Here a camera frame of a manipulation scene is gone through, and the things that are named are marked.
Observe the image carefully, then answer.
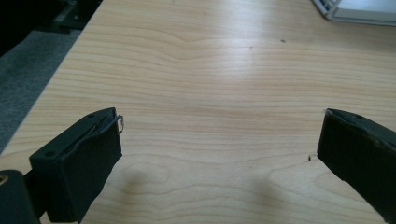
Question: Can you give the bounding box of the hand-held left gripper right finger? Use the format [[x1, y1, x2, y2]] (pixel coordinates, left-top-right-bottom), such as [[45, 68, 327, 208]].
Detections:
[[316, 107, 396, 224]]

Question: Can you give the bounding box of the dark metal stand base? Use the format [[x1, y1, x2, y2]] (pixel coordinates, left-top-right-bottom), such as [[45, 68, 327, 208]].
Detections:
[[35, 0, 104, 35]]

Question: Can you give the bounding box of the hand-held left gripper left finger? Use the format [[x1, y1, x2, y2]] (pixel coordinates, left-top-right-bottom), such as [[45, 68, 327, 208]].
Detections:
[[29, 106, 125, 224]]

